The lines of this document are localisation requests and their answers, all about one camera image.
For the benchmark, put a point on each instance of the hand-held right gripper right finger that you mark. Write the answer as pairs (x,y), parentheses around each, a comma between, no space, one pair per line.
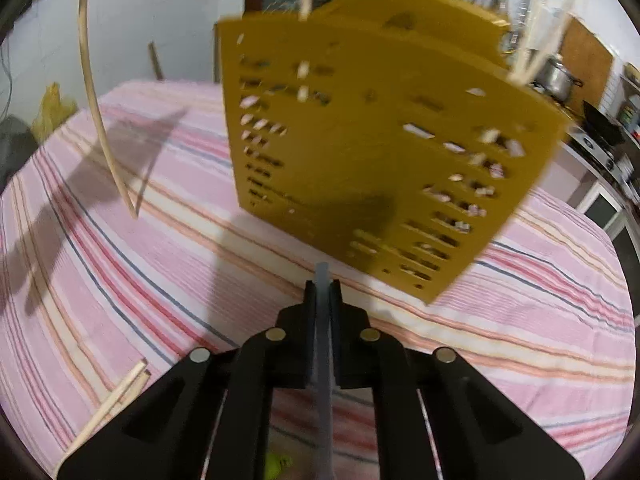
(345,345)

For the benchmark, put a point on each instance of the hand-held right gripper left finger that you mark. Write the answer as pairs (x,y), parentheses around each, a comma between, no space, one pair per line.
(310,340)

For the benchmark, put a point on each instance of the light blue silicone spatula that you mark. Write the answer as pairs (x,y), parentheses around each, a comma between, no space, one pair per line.
(325,435)

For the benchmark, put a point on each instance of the yellow slotted utensil holder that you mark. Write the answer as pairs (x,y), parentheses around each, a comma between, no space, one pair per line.
(360,135)

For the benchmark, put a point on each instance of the kitchen counter cabinet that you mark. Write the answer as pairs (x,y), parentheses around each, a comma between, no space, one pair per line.
(607,210)

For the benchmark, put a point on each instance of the steel gas stove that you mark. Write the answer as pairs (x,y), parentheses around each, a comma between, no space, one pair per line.
(595,152)

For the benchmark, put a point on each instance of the leaning wooden stick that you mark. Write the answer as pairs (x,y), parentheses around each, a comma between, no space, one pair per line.
(156,60)

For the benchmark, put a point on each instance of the black wok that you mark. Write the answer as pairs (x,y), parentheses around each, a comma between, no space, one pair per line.
(602,125)

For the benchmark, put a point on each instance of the steel cooking pot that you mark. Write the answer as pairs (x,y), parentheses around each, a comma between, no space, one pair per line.
(557,79)

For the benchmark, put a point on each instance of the yellow plastic bag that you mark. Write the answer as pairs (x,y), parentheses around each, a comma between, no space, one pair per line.
(52,107)

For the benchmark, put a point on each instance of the dark bag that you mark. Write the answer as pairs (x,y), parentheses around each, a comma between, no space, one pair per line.
(15,147)

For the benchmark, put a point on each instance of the rectangular wooden cutting board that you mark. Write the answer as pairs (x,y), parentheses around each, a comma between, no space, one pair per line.
(590,55)

